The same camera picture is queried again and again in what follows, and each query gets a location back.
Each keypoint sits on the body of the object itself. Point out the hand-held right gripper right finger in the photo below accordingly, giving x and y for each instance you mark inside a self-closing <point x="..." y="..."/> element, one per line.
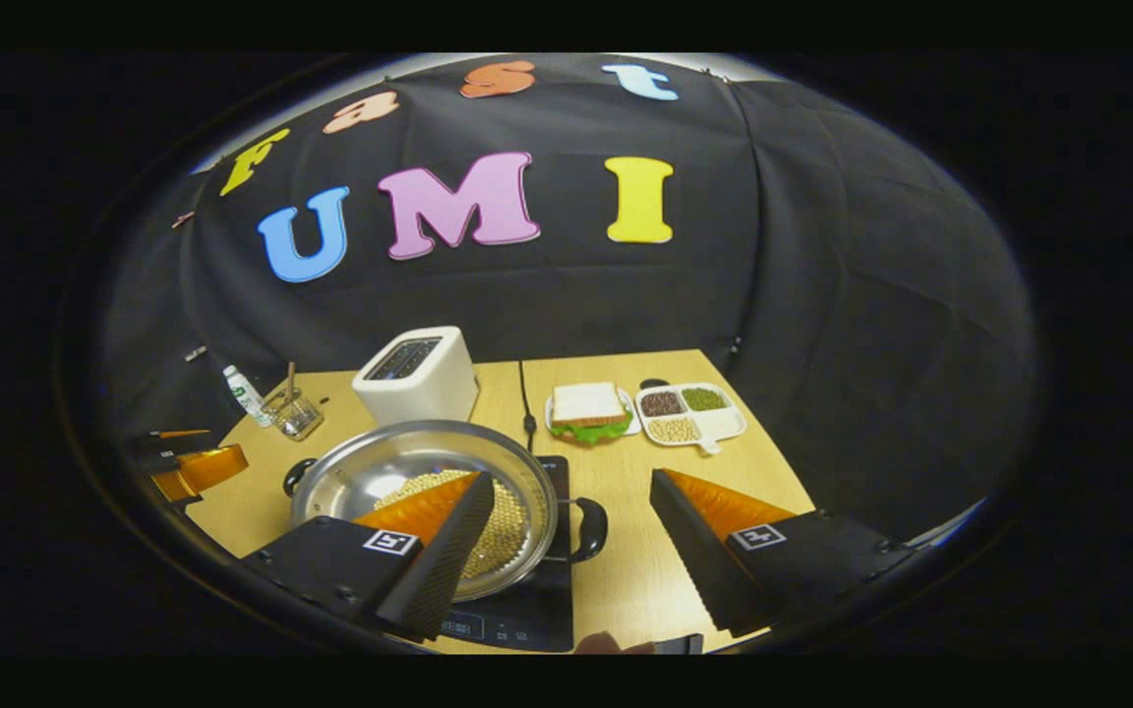
<point x="694" y="560"/>

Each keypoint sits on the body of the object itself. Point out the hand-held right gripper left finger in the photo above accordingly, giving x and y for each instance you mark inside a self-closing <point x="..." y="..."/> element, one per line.
<point x="448" y="565"/>

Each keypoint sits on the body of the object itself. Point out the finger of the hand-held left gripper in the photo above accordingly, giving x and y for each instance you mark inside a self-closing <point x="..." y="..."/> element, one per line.
<point x="165" y="445"/>
<point x="163" y="464"/>

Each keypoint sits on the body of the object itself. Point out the black induction cooktop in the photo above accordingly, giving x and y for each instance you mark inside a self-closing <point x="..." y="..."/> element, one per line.
<point x="527" y="619"/>

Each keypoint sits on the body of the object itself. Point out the stainless steel pot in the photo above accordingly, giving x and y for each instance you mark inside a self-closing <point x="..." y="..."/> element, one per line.
<point x="380" y="462"/>

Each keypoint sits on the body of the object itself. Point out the pile of yellow soybeans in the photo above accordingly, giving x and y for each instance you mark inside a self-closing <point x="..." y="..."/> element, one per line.
<point x="507" y="531"/>

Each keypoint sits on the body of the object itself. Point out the white bottle with green label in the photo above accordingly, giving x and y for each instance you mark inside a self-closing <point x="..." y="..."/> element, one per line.
<point x="247" y="398"/>

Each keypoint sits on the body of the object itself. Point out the white divided tray of beans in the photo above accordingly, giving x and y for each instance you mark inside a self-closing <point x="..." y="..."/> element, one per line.
<point x="714" y="423"/>

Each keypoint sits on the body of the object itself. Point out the wooden stick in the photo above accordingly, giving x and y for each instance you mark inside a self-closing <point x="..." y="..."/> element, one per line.
<point x="290" y="379"/>

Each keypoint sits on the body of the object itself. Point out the white toaster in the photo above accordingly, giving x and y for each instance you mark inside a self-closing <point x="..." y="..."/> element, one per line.
<point x="419" y="388"/>

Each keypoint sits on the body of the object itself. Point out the sandwich with lettuce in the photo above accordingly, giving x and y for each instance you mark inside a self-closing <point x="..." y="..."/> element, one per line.
<point x="588" y="403"/>

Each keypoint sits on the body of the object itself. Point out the pink clip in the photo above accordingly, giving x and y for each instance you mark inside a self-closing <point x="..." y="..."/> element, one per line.
<point x="183" y="219"/>

